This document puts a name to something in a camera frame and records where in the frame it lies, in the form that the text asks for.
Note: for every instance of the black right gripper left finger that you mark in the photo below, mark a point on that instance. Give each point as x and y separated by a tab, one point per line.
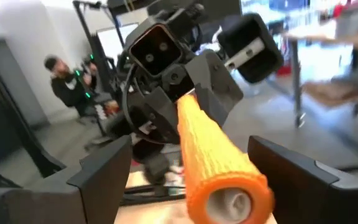
57	205

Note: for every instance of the small black robot arm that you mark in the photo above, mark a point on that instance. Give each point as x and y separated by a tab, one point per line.
82	67

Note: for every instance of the white panel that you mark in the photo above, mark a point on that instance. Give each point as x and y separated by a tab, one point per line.
110	43

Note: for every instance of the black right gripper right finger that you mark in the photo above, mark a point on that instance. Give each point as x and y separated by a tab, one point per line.
315	202

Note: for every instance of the orange cloth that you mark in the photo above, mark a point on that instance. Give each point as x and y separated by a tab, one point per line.
216	161

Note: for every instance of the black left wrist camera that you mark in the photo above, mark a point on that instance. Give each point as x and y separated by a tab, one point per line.
155	49

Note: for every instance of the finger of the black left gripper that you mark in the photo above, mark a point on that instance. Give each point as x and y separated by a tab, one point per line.
157	118
216	87

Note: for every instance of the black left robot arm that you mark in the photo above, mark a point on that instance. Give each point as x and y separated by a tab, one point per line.
179	18

